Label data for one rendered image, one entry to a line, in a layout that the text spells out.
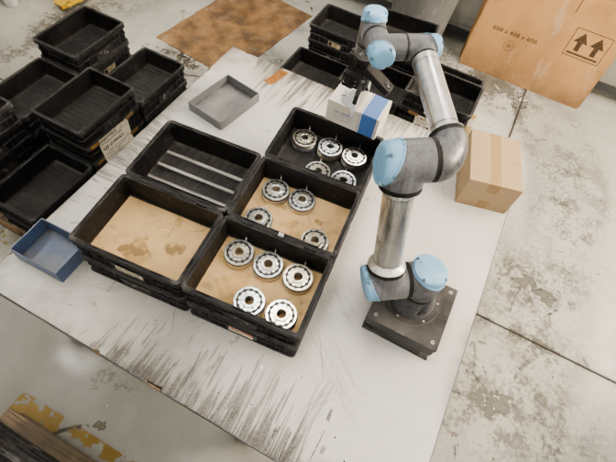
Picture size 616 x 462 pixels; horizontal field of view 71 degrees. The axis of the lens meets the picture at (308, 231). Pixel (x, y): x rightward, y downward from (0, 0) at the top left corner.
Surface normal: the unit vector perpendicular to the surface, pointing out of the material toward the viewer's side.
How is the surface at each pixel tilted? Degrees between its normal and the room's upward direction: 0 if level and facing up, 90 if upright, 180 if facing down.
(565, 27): 79
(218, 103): 0
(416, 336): 2
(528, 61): 73
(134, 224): 0
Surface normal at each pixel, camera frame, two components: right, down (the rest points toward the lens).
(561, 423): 0.10, -0.53
